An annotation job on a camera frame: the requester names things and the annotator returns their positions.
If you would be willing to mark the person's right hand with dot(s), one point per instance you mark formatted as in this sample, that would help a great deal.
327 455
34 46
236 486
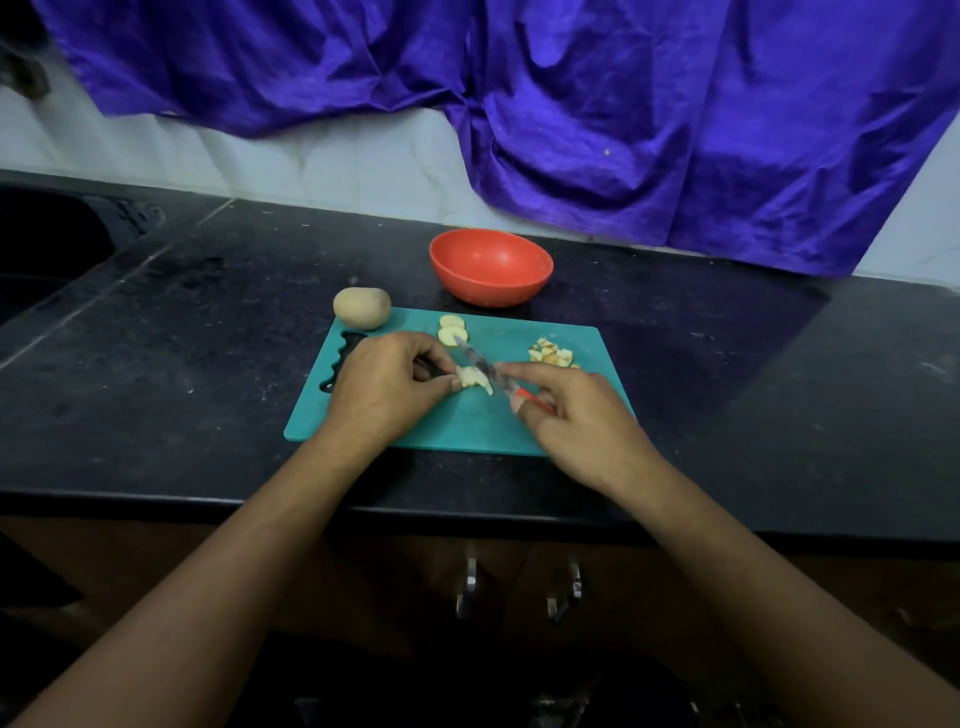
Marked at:
593 428

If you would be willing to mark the person's left hand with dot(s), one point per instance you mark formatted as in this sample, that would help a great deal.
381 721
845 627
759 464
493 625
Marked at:
383 390

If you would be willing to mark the teal plastic cutting board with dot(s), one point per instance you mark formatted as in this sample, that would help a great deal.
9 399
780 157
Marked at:
593 383

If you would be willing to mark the pile of diced apple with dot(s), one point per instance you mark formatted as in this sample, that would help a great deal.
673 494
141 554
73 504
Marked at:
552 354

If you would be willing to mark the whole brown potato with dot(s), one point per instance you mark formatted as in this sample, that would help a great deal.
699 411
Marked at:
362 308

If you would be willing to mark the orange bowl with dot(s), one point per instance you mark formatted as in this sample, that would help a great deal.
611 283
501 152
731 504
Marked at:
492 267

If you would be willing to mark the person's left forearm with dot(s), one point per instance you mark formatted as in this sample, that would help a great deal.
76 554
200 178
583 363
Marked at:
180 600

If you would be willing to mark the person's right forearm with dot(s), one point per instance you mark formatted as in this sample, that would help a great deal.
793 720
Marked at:
780 615

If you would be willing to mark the purple cloth curtain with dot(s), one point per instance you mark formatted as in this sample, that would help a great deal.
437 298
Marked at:
645 105

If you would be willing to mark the dark kitchen sink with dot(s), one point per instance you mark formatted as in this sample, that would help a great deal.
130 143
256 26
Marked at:
53 248

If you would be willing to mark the metal faucet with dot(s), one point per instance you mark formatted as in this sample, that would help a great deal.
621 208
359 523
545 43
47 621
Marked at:
23 75

